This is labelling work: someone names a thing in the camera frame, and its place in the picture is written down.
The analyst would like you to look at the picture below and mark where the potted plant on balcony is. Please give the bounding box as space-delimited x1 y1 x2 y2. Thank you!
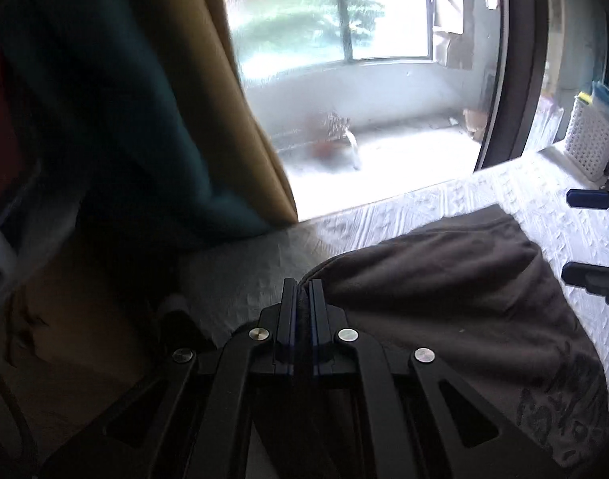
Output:
309 111 359 170

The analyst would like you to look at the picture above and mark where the brown cardboard box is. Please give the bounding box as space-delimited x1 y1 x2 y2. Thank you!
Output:
0 257 169 462

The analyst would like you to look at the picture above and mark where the yellow curtain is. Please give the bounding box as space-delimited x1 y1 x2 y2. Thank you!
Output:
151 0 298 225

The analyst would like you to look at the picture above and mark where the teal curtain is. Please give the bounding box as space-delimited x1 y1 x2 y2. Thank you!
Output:
34 0 276 238

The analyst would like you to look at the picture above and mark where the dark grey t-shirt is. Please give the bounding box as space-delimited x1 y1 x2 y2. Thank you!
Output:
310 206 609 467

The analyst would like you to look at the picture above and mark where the dark window frame pillar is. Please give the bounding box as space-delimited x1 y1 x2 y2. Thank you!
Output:
475 0 549 171

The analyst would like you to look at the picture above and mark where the white perforated laundry basket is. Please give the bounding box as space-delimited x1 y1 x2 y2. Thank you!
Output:
564 92 609 182

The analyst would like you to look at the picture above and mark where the white quilted bed cover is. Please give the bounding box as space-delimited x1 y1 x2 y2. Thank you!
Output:
186 139 609 375

